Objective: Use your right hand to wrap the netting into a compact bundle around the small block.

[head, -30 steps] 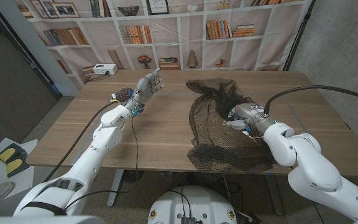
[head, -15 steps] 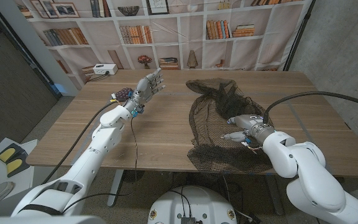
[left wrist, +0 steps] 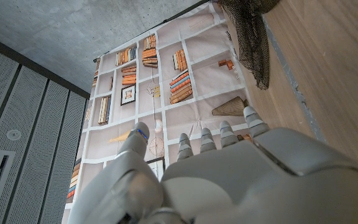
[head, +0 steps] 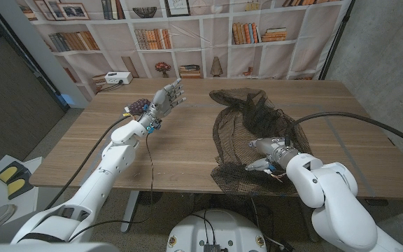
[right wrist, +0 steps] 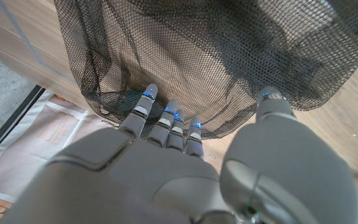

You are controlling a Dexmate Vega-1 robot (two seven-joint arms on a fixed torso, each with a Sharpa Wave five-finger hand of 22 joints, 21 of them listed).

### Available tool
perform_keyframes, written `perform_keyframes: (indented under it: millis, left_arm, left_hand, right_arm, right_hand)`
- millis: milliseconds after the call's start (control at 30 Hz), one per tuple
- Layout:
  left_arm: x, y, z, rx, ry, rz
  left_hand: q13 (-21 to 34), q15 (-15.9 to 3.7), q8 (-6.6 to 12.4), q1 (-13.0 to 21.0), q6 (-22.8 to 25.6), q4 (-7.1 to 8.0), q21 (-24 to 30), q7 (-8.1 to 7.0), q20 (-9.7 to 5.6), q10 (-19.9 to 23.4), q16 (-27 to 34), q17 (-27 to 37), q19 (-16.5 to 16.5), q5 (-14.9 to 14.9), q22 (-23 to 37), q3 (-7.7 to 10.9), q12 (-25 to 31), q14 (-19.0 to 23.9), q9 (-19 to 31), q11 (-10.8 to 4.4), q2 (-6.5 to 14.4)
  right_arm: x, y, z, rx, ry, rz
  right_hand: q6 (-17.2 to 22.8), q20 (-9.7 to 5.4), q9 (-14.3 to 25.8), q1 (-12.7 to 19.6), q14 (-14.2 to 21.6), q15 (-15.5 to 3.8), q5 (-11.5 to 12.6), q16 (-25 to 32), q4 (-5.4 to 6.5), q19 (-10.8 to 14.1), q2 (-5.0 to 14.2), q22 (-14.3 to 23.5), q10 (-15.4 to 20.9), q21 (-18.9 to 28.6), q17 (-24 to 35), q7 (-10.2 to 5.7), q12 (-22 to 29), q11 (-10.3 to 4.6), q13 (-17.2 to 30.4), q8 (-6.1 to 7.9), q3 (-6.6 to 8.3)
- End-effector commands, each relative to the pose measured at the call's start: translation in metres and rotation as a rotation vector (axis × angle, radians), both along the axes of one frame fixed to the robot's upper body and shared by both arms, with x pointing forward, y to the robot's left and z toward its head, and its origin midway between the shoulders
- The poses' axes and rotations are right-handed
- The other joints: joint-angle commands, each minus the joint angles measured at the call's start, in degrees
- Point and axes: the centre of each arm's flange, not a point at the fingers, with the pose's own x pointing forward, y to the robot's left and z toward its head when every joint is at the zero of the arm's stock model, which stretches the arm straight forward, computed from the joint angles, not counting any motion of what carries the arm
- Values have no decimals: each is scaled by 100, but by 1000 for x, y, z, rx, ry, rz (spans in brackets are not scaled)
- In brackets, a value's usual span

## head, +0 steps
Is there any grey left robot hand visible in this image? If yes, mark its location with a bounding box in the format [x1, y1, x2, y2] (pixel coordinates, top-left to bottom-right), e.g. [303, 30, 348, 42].
[137, 78, 188, 131]

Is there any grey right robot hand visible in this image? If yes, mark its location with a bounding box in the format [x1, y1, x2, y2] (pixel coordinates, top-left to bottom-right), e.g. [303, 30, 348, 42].
[245, 136, 299, 172]

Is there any black mesh netting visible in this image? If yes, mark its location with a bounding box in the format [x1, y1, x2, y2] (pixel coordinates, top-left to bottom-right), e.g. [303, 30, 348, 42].
[208, 87, 313, 195]

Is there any dark purple bumpy object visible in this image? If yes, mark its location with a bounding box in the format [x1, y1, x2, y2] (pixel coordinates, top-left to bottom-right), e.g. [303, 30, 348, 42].
[126, 98, 151, 116]

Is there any white power strip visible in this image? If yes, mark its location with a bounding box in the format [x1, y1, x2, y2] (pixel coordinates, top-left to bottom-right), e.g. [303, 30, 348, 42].
[104, 71, 134, 85]

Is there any printed bookshelf backdrop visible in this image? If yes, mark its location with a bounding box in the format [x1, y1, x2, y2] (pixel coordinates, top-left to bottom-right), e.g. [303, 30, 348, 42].
[15, 0, 355, 102]

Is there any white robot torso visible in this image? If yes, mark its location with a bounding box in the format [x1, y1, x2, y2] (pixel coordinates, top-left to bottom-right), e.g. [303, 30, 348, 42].
[166, 209, 268, 252]

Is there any white table leg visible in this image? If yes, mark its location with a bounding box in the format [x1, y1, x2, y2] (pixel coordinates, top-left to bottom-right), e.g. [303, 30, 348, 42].
[120, 190, 141, 232]

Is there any black backdrop stand pole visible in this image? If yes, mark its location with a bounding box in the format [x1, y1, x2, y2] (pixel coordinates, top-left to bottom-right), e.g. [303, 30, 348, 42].
[318, 0, 356, 81]

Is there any white floor board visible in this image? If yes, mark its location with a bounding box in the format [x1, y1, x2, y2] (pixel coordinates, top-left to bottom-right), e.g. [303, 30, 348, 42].
[0, 155, 43, 242]

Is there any black and yellow pad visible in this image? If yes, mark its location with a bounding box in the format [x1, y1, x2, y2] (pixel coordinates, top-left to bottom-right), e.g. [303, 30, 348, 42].
[7, 176, 34, 200]
[0, 160, 26, 183]

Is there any black power strip cable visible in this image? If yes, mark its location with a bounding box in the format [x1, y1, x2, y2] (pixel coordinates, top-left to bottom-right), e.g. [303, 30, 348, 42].
[99, 80, 124, 92]

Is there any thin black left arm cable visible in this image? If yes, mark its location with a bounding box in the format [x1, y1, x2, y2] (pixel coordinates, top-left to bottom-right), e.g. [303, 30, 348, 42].
[67, 132, 155, 242]

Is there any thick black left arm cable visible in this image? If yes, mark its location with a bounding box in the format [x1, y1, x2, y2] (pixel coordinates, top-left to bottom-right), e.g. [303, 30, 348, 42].
[43, 113, 136, 211]

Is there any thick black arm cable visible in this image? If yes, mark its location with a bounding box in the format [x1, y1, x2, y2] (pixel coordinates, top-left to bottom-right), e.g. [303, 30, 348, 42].
[292, 111, 403, 154]
[43, 113, 136, 211]

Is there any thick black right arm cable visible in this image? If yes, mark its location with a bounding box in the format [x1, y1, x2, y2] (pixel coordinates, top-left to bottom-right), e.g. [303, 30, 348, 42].
[292, 111, 403, 154]

